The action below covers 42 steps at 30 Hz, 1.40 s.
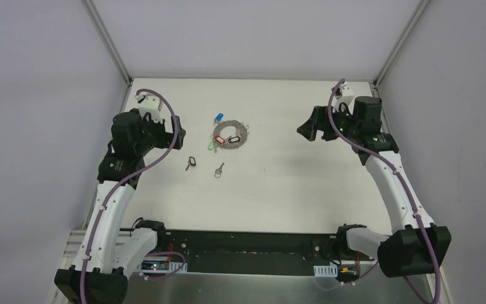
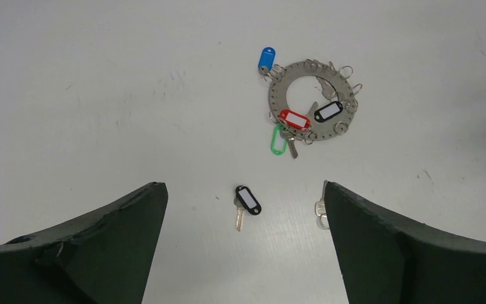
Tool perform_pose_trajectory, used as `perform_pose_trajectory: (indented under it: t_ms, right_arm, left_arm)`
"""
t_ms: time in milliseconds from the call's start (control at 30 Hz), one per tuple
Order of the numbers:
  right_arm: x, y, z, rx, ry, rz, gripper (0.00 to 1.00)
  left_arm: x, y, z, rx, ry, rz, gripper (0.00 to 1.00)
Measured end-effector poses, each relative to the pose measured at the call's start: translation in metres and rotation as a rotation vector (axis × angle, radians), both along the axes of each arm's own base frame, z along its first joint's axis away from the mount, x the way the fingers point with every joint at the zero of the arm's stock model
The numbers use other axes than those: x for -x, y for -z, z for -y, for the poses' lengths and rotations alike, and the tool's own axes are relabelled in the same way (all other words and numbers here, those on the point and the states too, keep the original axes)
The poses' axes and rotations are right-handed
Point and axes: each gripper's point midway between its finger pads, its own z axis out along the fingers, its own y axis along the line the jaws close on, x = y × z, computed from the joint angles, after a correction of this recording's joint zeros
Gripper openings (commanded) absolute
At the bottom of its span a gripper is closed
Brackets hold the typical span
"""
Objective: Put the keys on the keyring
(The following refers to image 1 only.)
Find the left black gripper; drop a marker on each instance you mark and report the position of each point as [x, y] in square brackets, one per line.
[169, 135]

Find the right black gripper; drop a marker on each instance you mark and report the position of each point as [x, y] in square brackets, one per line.
[317, 125]

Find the large metal keyring disc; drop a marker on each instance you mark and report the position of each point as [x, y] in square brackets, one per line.
[228, 129]

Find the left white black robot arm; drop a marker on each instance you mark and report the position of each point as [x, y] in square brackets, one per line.
[100, 271]

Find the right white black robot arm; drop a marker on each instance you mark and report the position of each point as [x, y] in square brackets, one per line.
[417, 245]

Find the key with black tag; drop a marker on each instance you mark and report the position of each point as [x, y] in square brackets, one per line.
[190, 163]

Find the red key tag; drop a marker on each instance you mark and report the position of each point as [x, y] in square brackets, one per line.
[219, 140]

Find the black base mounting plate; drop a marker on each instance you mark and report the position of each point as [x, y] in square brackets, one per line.
[247, 253]

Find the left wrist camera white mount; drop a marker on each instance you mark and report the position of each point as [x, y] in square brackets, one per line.
[149, 107]

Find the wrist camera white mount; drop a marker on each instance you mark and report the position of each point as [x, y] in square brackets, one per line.
[344, 94]
[149, 107]

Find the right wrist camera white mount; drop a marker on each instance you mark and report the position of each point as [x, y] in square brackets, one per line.
[344, 94]

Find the silver key with small ring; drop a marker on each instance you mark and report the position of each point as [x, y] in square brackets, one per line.
[218, 171]

